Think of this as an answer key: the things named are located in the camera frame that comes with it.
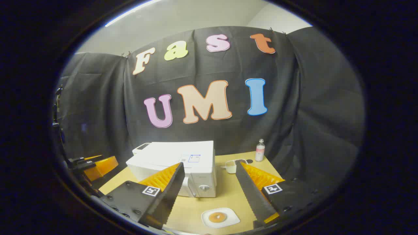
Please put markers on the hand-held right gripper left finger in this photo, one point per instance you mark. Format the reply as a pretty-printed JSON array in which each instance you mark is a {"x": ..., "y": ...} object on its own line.
[{"x": 169, "y": 195}]

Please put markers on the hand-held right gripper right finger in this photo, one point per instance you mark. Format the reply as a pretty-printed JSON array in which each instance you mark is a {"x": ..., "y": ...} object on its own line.
[{"x": 251, "y": 195}]

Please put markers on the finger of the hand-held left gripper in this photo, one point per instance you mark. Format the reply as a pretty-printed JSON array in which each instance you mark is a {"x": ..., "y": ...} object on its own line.
[
  {"x": 103, "y": 168},
  {"x": 94, "y": 158}
]

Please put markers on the white microwave oven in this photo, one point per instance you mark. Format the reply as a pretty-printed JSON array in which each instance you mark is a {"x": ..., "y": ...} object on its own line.
[{"x": 173, "y": 156}]

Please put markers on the brown glazed doughnut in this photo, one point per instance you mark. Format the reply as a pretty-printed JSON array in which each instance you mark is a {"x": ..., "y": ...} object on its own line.
[{"x": 217, "y": 217}]

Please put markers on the white square plate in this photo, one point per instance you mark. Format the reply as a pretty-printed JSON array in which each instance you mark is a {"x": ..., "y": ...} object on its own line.
[{"x": 228, "y": 222}]

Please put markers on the white divided dish of beans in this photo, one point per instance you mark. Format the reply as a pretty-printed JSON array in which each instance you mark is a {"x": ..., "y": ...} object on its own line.
[{"x": 231, "y": 167}]

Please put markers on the clear bottle with pink label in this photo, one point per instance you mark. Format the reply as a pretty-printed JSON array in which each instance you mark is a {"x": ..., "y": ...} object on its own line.
[{"x": 260, "y": 153}]

